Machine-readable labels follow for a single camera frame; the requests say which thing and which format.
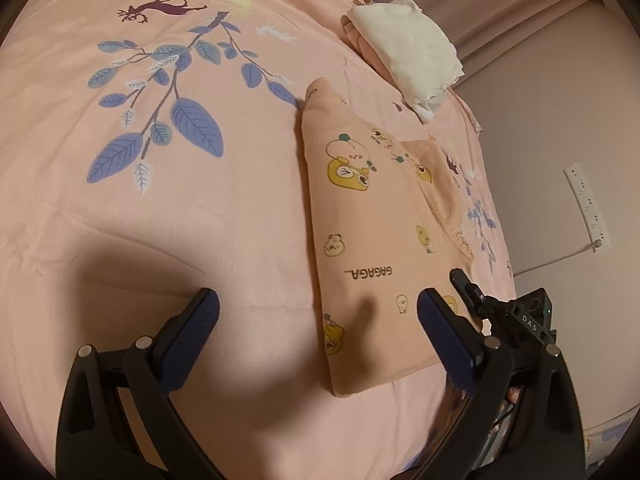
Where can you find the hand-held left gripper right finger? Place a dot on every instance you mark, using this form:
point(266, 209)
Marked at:
point(445, 340)

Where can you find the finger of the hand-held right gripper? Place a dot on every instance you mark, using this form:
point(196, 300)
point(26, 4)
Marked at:
point(472, 295)

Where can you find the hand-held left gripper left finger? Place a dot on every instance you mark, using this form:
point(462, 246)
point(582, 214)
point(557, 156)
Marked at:
point(185, 340)

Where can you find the pink cartoon print garment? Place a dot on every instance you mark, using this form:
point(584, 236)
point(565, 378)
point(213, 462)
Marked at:
point(360, 240)

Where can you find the pink printed bedsheet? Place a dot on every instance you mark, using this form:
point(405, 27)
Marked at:
point(150, 260)

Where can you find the white power strip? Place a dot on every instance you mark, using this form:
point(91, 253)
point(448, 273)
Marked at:
point(587, 205)

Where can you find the light printed cloth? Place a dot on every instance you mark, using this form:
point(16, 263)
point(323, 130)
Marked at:
point(607, 435)

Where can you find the white folded garment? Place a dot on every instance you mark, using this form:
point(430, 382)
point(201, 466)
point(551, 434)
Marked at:
point(425, 107)

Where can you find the cream folded garment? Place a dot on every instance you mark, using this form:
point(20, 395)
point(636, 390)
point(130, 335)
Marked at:
point(405, 45)

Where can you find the pink folded garment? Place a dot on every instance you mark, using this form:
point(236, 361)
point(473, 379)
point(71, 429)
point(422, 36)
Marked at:
point(367, 52)

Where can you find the pink curtain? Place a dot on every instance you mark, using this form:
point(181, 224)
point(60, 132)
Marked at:
point(500, 10)

